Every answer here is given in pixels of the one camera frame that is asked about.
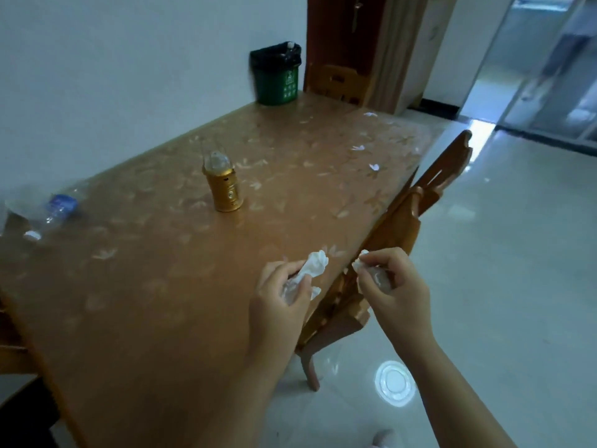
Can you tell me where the brown wooden door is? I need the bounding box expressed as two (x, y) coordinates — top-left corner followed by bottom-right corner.
(305, 0), (431, 113)

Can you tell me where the wooden chair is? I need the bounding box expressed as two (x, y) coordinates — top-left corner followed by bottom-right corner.
(0, 298), (61, 448)
(305, 64), (370, 107)
(296, 129), (474, 392)

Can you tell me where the green trash bin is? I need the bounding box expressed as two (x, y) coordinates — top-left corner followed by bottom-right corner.
(255, 63), (300, 107)

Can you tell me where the person's left hand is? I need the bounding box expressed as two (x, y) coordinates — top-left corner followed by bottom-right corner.
(248, 260), (313, 365)

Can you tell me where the clear floral table cover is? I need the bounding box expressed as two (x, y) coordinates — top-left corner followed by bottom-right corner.
(0, 91), (449, 448)

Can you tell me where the person's left forearm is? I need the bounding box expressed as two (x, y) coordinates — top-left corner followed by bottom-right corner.
(184, 343), (300, 448)

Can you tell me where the clear plastic water bottle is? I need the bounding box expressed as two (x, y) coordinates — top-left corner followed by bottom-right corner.
(4, 182), (89, 242)

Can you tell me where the gold can lantern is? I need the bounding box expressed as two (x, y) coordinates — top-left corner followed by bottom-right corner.
(202, 151), (244, 213)

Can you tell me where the person's right hand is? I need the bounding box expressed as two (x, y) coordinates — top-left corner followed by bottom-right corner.
(357, 247), (433, 358)

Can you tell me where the person's right forearm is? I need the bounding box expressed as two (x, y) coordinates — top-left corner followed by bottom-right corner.
(396, 332), (516, 448)

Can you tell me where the glass sliding door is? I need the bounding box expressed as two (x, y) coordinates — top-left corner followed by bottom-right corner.
(459, 0), (597, 157)

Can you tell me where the wooden dining table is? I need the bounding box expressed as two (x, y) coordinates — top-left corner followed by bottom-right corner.
(0, 91), (449, 448)

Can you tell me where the white tissue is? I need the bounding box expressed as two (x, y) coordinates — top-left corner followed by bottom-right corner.
(351, 250), (392, 294)
(280, 249), (330, 305)

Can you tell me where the black bin bag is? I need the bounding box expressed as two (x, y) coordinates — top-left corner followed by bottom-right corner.
(250, 41), (303, 72)

